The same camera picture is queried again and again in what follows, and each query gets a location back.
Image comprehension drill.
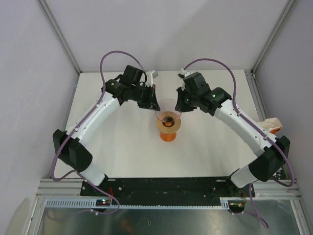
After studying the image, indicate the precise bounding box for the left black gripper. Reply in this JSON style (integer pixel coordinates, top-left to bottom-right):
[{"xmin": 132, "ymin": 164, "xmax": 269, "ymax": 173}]
[{"xmin": 130, "ymin": 84, "xmax": 159, "ymax": 111}]

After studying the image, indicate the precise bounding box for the pink cone coffee filter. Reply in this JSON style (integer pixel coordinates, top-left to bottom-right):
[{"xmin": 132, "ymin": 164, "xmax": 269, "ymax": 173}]
[{"xmin": 155, "ymin": 98, "xmax": 181, "ymax": 122}]

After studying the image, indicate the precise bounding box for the orange glass flask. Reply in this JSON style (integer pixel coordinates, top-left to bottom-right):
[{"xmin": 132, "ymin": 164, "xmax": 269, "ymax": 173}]
[{"xmin": 158, "ymin": 122, "xmax": 177, "ymax": 142}]

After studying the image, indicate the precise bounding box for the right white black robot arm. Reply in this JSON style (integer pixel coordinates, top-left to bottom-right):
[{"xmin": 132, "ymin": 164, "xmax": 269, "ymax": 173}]
[{"xmin": 175, "ymin": 70, "xmax": 291, "ymax": 196}]

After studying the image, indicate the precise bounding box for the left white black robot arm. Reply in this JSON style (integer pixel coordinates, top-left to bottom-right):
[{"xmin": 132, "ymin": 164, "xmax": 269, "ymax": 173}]
[{"xmin": 53, "ymin": 65, "xmax": 160, "ymax": 196}]

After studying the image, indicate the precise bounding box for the white orange box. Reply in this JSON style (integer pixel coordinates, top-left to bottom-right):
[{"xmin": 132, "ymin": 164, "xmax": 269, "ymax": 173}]
[{"xmin": 258, "ymin": 117, "xmax": 282, "ymax": 135}]

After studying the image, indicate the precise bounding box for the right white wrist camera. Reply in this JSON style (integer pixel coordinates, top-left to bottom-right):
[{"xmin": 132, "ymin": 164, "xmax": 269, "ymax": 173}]
[{"xmin": 178, "ymin": 69, "xmax": 192, "ymax": 79}]

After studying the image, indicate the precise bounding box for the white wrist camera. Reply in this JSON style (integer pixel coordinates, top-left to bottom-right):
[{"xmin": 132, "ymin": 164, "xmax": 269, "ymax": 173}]
[
  {"xmin": 178, "ymin": 69, "xmax": 192, "ymax": 79},
  {"xmin": 145, "ymin": 70, "xmax": 158, "ymax": 87}
]

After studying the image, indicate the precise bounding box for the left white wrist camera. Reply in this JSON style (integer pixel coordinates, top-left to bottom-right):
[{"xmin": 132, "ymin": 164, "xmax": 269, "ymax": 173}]
[{"xmin": 145, "ymin": 70, "xmax": 158, "ymax": 87}]

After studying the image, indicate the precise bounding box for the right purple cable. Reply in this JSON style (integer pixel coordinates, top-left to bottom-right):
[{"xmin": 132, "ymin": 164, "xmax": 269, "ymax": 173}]
[{"xmin": 182, "ymin": 58, "xmax": 297, "ymax": 230}]

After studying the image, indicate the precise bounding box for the purple cable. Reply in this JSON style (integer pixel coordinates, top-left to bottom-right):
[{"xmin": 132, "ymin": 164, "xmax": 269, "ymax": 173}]
[
  {"xmin": 50, "ymin": 50, "xmax": 147, "ymax": 220},
  {"xmin": 182, "ymin": 58, "xmax": 297, "ymax": 230}
]

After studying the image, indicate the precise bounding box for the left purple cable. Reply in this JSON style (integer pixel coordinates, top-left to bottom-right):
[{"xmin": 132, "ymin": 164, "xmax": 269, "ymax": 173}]
[{"xmin": 50, "ymin": 50, "xmax": 147, "ymax": 220}]

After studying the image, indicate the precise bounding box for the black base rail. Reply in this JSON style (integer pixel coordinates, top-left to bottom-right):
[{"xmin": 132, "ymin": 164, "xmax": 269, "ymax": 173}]
[{"xmin": 80, "ymin": 177, "xmax": 255, "ymax": 206}]

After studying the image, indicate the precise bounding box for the grey slotted cable duct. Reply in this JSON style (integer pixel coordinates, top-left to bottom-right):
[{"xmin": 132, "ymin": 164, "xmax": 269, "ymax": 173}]
[{"xmin": 44, "ymin": 197, "xmax": 232, "ymax": 210}]

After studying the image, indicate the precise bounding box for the right aluminium frame post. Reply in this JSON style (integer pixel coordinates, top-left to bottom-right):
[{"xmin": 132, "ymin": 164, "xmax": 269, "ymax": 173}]
[{"xmin": 250, "ymin": 0, "xmax": 299, "ymax": 74}]

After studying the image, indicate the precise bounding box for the aluminium frame post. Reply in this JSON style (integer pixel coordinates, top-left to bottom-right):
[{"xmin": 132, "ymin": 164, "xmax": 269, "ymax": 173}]
[
  {"xmin": 250, "ymin": 0, "xmax": 299, "ymax": 74},
  {"xmin": 36, "ymin": 0, "xmax": 82, "ymax": 75}
]

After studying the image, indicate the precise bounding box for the left aluminium frame post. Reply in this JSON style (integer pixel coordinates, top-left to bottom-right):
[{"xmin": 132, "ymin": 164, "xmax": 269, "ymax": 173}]
[{"xmin": 36, "ymin": 0, "xmax": 82, "ymax": 75}]

